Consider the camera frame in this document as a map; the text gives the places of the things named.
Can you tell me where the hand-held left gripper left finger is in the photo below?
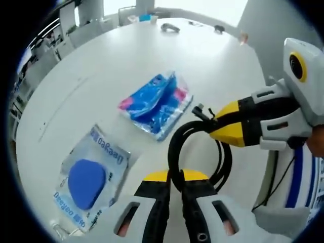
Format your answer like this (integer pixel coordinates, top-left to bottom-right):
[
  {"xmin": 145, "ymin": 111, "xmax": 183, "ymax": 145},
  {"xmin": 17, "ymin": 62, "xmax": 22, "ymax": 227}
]
[{"xmin": 113, "ymin": 171, "xmax": 172, "ymax": 243}]

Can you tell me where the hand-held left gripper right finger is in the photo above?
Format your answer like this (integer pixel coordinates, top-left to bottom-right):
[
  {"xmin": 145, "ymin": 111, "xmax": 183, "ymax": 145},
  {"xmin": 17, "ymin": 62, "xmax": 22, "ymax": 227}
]
[{"xmin": 180, "ymin": 169, "xmax": 240, "ymax": 243}]

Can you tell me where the clear packet with blue sponge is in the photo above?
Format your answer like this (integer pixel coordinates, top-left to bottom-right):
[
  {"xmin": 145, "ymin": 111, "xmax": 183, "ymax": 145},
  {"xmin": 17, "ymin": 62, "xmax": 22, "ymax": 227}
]
[{"xmin": 54, "ymin": 124, "xmax": 132, "ymax": 231}]

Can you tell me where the blue plastic packet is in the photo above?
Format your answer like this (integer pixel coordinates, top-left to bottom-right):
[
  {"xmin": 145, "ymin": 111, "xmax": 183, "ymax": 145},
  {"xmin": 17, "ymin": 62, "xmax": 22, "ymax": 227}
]
[{"xmin": 118, "ymin": 70, "xmax": 194, "ymax": 142}]

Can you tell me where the person's right hand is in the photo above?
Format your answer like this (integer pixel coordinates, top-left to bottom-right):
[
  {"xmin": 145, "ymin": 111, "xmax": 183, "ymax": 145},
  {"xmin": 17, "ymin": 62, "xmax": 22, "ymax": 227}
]
[{"xmin": 306, "ymin": 121, "xmax": 324, "ymax": 159}]

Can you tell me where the black curved object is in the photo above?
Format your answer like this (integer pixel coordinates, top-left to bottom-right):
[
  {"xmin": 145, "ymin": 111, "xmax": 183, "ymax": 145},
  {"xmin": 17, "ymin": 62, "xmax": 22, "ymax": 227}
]
[{"xmin": 161, "ymin": 23, "xmax": 181, "ymax": 34}]

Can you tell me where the blue box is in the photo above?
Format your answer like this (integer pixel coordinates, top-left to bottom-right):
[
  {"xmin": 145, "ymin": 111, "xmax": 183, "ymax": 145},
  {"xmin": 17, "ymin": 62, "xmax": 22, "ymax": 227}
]
[{"xmin": 138, "ymin": 14, "xmax": 159, "ymax": 24}]

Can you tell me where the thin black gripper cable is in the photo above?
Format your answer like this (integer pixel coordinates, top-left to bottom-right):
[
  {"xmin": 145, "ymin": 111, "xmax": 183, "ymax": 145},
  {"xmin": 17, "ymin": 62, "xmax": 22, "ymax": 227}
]
[{"xmin": 252, "ymin": 149, "xmax": 297, "ymax": 212}]

